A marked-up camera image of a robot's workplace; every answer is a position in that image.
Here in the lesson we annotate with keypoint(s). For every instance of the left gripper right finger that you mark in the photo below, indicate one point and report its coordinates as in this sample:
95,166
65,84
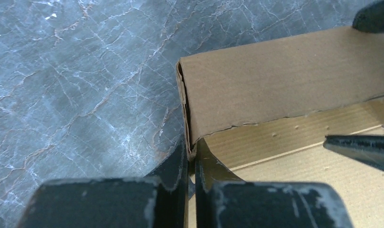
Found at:
224,200

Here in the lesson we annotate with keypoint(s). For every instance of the cardboard box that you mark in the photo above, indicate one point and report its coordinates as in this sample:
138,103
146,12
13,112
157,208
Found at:
264,108

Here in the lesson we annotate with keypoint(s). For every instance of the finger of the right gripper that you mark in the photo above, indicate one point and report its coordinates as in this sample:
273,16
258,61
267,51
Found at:
367,149
370,19

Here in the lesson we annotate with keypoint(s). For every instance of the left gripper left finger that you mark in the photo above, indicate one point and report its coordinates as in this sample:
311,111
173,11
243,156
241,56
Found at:
157,200

